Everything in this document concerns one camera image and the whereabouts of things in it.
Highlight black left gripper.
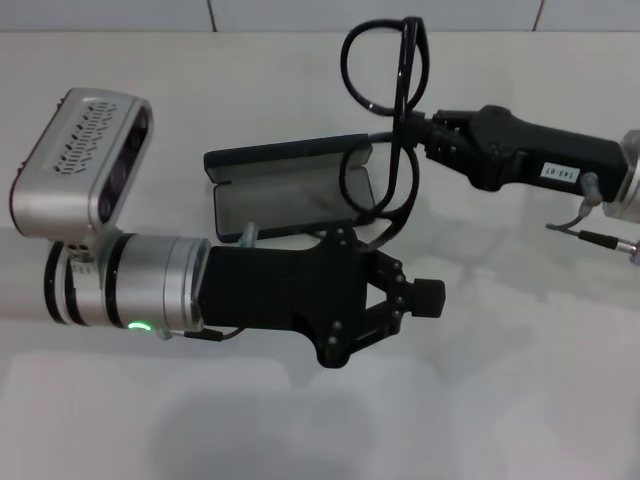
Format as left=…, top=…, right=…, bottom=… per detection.
left=197, top=227, right=446, bottom=371

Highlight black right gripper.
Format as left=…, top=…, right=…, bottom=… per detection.
left=422, top=103, right=626, bottom=192

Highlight black-framed glasses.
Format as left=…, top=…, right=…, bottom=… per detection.
left=337, top=16, right=434, bottom=251

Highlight black glasses case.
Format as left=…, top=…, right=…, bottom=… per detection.
left=203, top=132, right=376, bottom=246

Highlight right gripper cable with connector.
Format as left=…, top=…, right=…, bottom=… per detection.
left=544, top=172, right=640, bottom=262

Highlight gripper cable with connector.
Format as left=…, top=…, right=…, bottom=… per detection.
left=544, top=172, right=640, bottom=262
left=158, top=222, right=260, bottom=346

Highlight left gripper cable with connector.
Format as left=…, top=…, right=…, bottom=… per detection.
left=158, top=222, right=260, bottom=346

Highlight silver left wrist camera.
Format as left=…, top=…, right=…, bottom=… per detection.
left=7, top=87, right=153, bottom=236

